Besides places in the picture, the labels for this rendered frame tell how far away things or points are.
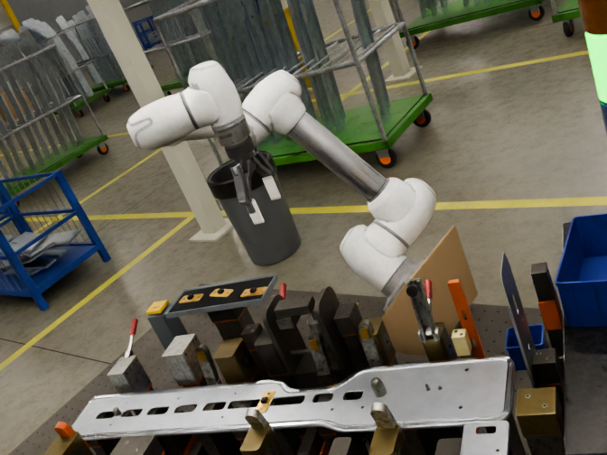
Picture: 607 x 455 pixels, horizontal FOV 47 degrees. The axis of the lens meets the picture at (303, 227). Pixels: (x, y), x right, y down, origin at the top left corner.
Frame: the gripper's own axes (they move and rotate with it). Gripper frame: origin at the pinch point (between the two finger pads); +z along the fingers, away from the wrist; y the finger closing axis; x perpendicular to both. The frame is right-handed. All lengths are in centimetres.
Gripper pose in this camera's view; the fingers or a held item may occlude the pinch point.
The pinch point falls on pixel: (266, 207)
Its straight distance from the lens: 187.6
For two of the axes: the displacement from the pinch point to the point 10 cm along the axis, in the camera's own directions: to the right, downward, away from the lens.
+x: 8.8, -1.8, -4.4
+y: -3.0, 5.0, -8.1
